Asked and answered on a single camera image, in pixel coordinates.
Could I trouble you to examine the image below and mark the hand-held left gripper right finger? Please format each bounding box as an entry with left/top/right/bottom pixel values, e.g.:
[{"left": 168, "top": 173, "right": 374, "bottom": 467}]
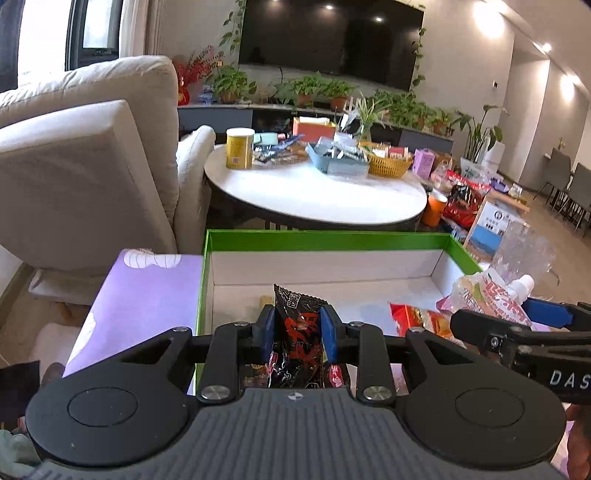
[{"left": 320, "top": 305, "right": 509, "bottom": 404}]

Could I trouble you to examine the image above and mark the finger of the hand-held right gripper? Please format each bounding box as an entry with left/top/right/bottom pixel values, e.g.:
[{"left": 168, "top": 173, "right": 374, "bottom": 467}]
[
  {"left": 524, "top": 298, "right": 591, "bottom": 332},
  {"left": 450, "top": 308, "right": 533, "bottom": 366}
]

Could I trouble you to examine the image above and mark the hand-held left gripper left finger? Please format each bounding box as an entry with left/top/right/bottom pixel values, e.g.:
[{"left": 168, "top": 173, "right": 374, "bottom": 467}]
[{"left": 65, "top": 305, "right": 277, "bottom": 404}]

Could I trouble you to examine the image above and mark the red black snack packet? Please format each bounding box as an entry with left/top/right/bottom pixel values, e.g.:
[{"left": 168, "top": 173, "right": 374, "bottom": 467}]
[{"left": 268, "top": 284, "right": 352, "bottom": 389}]

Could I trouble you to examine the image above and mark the pink snack pouch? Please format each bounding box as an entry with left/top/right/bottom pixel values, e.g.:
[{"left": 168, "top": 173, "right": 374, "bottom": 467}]
[{"left": 436, "top": 269, "right": 537, "bottom": 326}]

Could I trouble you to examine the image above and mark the green cardboard box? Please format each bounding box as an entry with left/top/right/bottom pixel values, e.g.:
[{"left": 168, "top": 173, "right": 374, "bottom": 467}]
[{"left": 195, "top": 229, "right": 485, "bottom": 398}]

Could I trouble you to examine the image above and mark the red chicken snack packet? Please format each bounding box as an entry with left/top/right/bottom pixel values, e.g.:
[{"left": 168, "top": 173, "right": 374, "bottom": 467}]
[{"left": 390, "top": 302, "right": 467, "bottom": 349}]

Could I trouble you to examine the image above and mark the person's right hand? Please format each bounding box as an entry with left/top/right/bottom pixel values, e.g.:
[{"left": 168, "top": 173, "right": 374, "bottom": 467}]
[{"left": 566, "top": 404, "right": 591, "bottom": 480}]

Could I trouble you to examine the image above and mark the blue white carton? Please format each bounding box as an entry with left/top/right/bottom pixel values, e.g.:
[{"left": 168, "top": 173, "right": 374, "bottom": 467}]
[{"left": 463, "top": 200, "right": 527, "bottom": 267}]

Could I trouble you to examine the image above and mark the grey dining chair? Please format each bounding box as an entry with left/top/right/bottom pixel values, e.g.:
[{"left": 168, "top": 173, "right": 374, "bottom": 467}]
[
  {"left": 558, "top": 162, "right": 591, "bottom": 234},
  {"left": 534, "top": 148, "right": 574, "bottom": 212}
]

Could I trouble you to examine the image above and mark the purple floral tablecloth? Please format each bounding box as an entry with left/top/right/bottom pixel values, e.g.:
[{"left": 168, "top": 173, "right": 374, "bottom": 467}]
[{"left": 62, "top": 248, "right": 205, "bottom": 378}]

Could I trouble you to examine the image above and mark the red snack bag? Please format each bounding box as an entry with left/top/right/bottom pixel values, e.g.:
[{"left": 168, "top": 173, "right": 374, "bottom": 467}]
[{"left": 442, "top": 181, "right": 491, "bottom": 230}]

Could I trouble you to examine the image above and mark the round white table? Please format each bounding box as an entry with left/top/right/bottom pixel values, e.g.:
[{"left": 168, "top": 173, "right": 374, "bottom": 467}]
[{"left": 203, "top": 142, "right": 428, "bottom": 232}]

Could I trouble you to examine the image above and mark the orange cup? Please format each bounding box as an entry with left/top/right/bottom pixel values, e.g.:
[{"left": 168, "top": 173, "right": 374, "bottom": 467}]
[{"left": 420, "top": 191, "right": 449, "bottom": 228}]

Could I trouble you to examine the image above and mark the blue plastic basket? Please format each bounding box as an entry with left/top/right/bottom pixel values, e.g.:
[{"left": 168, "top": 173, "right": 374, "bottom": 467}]
[{"left": 306, "top": 141, "right": 371, "bottom": 177}]

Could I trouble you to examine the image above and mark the yellow wicker basket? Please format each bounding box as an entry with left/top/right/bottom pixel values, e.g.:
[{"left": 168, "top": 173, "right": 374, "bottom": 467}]
[{"left": 359, "top": 142, "right": 414, "bottom": 179}]

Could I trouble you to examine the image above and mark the pile of snack packets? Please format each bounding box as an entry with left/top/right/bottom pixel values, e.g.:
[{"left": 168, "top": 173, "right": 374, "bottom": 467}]
[{"left": 253, "top": 135, "right": 311, "bottom": 165}]

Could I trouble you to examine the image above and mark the yellow canister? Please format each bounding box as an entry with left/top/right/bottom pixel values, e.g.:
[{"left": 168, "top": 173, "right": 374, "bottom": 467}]
[{"left": 225, "top": 128, "right": 256, "bottom": 171}]

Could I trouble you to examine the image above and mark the large leafy plant white pot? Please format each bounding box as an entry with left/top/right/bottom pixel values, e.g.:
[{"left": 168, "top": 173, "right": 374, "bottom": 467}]
[{"left": 456, "top": 105, "right": 509, "bottom": 172}]

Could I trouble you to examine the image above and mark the pink box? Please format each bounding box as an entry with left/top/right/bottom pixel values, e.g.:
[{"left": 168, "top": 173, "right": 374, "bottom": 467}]
[{"left": 412, "top": 148, "right": 437, "bottom": 179}]

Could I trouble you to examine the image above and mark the orange tissue box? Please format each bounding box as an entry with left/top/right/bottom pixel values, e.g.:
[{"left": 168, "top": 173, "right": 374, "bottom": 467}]
[{"left": 292, "top": 117, "right": 337, "bottom": 144}]

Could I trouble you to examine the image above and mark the potted green plant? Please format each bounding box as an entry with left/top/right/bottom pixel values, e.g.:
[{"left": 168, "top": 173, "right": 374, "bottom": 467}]
[
  {"left": 323, "top": 80, "right": 357, "bottom": 112},
  {"left": 374, "top": 90, "right": 437, "bottom": 131},
  {"left": 429, "top": 108, "right": 459, "bottom": 137},
  {"left": 271, "top": 76, "right": 325, "bottom": 110},
  {"left": 211, "top": 65, "right": 258, "bottom": 104}
]

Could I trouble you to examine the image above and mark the spider plant in vase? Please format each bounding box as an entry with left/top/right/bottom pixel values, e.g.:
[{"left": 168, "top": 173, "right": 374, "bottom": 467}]
[{"left": 341, "top": 96, "right": 394, "bottom": 145}]

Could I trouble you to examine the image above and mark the grey television cabinet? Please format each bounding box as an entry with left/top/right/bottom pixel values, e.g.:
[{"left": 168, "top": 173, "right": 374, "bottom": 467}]
[{"left": 177, "top": 102, "right": 455, "bottom": 155}]

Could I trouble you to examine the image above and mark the beige sofa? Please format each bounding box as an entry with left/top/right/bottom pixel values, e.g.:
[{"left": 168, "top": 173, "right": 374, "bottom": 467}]
[{"left": 0, "top": 55, "right": 217, "bottom": 319}]

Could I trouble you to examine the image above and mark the red flower vase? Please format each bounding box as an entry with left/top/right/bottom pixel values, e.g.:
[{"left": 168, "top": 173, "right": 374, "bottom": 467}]
[{"left": 173, "top": 46, "right": 220, "bottom": 107}]

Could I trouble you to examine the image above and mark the person's clothing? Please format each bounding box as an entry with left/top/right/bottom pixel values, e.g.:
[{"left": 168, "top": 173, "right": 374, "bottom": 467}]
[{"left": 0, "top": 427, "right": 43, "bottom": 479}]

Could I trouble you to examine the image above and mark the hanging green vine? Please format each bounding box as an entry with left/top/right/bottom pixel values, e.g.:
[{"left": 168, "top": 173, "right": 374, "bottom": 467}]
[
  {"left": 410, "top": 28, "right": 428, "bottom": 89},
  {"left": 218, "top": 0, "right": 247, "bottom": 49}
]

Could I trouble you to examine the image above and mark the black television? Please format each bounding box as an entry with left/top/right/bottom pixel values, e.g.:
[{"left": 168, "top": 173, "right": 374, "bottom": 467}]
[{"left": 238, "top": 0, "right": 426, "bottom": 92}]

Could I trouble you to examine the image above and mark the dark framed window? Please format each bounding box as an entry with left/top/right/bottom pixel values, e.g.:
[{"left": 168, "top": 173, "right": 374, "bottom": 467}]
[{"left": 0, "top": 0, "right": 126, "bottom": 88}]

